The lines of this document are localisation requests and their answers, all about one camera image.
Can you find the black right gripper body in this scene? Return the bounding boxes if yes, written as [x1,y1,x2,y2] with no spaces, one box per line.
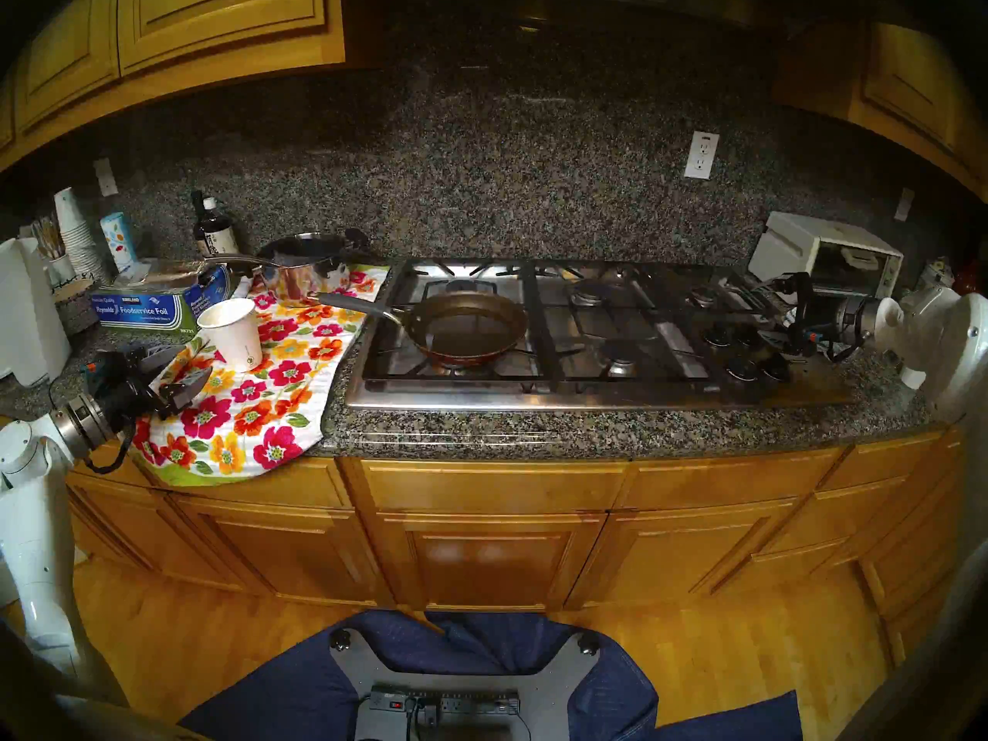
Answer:
[772,275,844,364]

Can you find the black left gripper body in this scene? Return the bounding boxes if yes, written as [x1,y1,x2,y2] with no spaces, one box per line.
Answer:
[93,365,177,433]

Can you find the white utensil holder cup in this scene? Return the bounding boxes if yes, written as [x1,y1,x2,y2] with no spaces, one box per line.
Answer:
[31,215,76,285]

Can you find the black cast iron grate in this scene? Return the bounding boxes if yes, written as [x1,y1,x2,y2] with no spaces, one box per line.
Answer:
[363,259,553,385]
[672,267,780,320]
[525,259,715,383]

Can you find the blue foil sheet box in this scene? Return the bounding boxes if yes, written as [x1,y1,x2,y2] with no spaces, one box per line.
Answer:
[90,259,232,337]

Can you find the white toaster oven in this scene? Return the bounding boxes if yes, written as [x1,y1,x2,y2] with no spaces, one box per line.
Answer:
[747,211,904,300]

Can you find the floral kitchen towel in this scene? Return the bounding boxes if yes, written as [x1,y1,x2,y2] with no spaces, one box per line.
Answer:
[127,265,391,487]

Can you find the speckled grey bowl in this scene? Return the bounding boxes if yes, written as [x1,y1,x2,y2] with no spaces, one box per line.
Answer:
[52,278,100,337]

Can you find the patterned salt canister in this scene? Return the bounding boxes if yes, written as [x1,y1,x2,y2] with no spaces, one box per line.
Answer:
[99,212,138,269]

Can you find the soy sauce bottle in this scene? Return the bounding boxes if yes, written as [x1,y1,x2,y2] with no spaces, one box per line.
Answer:
[199,197,240,258]

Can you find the stack of paper cups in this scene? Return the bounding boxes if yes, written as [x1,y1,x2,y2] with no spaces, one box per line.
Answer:
[52,187,105,281]

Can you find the stainless steel saucepan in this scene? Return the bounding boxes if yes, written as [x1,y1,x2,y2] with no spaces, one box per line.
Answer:
[202,228,370,308]

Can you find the stainless steel gas cooktop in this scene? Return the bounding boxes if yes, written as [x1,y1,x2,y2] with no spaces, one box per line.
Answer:
[345,257,852,412]

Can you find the wooden upper cabinet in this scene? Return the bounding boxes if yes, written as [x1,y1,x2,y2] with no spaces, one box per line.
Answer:
[0,0,346,173]
[772,14,988,200]

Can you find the brown frying pan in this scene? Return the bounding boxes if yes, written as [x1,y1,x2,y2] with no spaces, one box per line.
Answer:
[313,290,530,368]

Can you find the blue moving blanket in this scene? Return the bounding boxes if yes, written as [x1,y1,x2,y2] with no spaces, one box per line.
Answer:
[181,610,804,741]

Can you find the wooden lower cabinets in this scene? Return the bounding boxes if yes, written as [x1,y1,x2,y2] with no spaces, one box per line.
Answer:
[46,419,988,671]

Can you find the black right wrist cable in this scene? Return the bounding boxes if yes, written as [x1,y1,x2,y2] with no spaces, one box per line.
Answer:
[772,271,815,316]

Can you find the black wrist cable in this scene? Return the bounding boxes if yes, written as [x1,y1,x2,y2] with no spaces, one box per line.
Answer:
[81,429,137,475]
[772,271,815,316]

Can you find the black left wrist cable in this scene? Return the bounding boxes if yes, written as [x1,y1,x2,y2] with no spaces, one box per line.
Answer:
[81,429,137,475]

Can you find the white wall outlet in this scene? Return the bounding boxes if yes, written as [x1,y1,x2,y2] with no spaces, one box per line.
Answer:
[684,131,720,181]

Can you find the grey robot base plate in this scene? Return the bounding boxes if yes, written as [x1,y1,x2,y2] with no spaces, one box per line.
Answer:
[330,628,601,741]

